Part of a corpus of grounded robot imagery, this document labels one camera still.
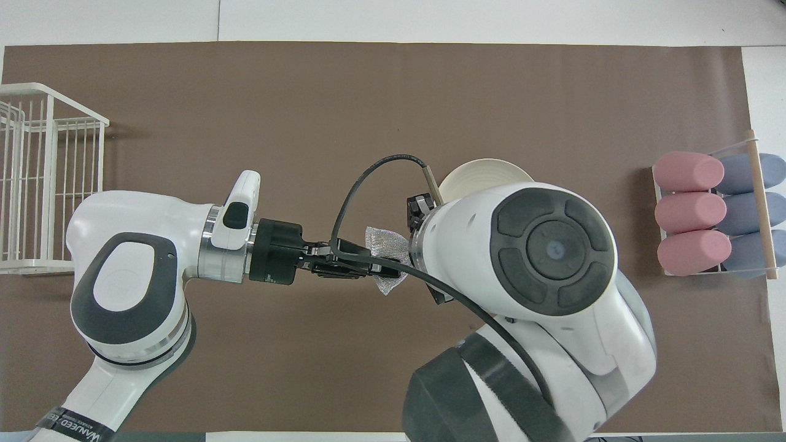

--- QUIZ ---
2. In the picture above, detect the brown table mat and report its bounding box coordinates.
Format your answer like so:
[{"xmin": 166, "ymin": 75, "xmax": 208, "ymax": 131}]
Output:
[{"xmin": 0, "ymin": 41, "xmax": 782, "ymax": 433}]

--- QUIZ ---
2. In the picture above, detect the white cup holder rack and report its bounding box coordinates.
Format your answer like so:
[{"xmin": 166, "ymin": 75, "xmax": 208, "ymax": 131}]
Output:
[{"xmin": 652, "ymin": 129, "xmax": 779, "ymax": 281}]

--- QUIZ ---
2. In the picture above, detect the cream round plate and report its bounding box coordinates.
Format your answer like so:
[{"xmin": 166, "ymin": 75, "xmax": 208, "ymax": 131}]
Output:
[{"xmin": 439, "ymin": 158, "xmax": 534, "ymax": 203}]

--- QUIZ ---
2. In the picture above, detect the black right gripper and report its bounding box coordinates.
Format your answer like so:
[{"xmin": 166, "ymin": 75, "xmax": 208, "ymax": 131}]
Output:
[{"xmin": 405, "ymin": 192, "xmax": 454, "ymax": 306}]

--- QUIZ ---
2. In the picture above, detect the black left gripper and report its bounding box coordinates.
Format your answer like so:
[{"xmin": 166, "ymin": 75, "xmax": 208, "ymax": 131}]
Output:
[{"xmin": 249, "ymin": 219, "xmax": 372, "ymax": 287}]

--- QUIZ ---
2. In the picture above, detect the blue plastic cup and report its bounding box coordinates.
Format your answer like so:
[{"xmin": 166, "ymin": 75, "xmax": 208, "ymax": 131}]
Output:
[
  {"xmin": 725, "ymin": 230, "xmax": 786, "ymax": 277},
  {"xmin": 722, "ymin": 192, "xmax": 786, "ymax": 237},
  {"xmin": 715, "ymin": 153, "xmax": 786, "ymax": 195}
]

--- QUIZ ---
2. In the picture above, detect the silver mesh sponge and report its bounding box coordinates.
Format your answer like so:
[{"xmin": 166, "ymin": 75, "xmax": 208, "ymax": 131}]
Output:
[{"xmin": 365, "ymin": 226, "xmax": 413, "ymax": 297}]

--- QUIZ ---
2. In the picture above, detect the white wire dish rack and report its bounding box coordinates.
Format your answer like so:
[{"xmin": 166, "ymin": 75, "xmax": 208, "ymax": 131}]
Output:
[{"xmin": 0, "ymin": 83, "xmax": 110, "ymax": 274}]

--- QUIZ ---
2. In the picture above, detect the pink plastic cup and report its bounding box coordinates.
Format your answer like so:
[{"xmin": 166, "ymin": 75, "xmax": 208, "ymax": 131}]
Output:
[
  {"xmin": 655, "ymin": 192, "xmax": 727, "ymax": 235},
  {"xmin": 657, "ymin": 230, "xmax": 733, "ymax": 277},
  {"xmin": 653, "ymin": 152, "xmax": 725, "ymax": 193}
]

